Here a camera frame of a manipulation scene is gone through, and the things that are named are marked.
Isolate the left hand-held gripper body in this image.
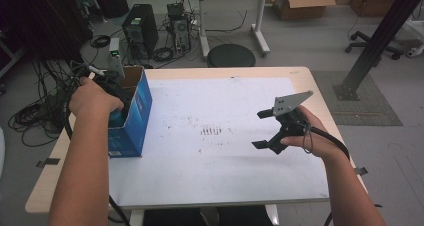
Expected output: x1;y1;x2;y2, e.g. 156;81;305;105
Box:
94;57;138;115

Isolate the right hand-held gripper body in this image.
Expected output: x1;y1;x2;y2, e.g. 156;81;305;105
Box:
270;90;314;155

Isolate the blue cardboard box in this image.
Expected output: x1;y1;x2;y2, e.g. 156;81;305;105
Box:
108;65;154;159

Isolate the person's left hand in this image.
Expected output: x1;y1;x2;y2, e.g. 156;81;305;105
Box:
68;76;125;120

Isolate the person's right hand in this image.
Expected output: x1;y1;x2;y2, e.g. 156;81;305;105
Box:
280;105;338;160

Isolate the white device with green light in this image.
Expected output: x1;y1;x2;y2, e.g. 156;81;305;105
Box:
109;37;120;60

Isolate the white table mat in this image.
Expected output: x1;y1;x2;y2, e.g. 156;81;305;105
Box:
108;77;329;210

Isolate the black computer tower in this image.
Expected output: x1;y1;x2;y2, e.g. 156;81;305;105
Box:
121;3;160;60

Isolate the black round stool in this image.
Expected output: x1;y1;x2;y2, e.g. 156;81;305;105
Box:
206;43;257;69

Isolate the grey floor mat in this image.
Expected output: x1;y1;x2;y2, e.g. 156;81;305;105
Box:
311;70;404;127

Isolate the small grey computer tower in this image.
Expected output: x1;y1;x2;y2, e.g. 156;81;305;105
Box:
171;15;193;54

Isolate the small black box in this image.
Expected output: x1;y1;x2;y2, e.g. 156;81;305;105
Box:
166;3;185;19

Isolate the black curtain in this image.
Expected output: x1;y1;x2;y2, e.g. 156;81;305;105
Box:
0;0;94;84

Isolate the black office chair base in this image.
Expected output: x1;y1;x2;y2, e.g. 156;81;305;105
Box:
344;30;404;61

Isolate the open brown cardboard box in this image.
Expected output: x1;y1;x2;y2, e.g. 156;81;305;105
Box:
268;0;337;21

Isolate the closed brown cardboard box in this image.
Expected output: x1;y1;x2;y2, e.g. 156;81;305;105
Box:
349;0;406;19

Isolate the right hand-held gripper black cable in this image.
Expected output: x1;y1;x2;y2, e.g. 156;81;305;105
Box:
301;122;351;226

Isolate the hand-held gripper black cable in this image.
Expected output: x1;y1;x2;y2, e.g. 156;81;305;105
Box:
63;64;132;226
301;122;351;226

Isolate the small black cable coil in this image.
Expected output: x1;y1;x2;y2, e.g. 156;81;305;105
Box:
89;34;112;49
152;46;174;63

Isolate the left hand-held gripper black cable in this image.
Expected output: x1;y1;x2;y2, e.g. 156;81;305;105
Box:
63;64;132;226

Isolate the tangle of black floor cables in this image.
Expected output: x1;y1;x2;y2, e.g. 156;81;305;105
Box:
8;59;83;149

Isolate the black floor cable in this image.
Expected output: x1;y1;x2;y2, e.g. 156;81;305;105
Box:
204;9;248;34

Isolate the black metal stand post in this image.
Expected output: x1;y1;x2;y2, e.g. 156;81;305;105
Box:
333;0;424;102

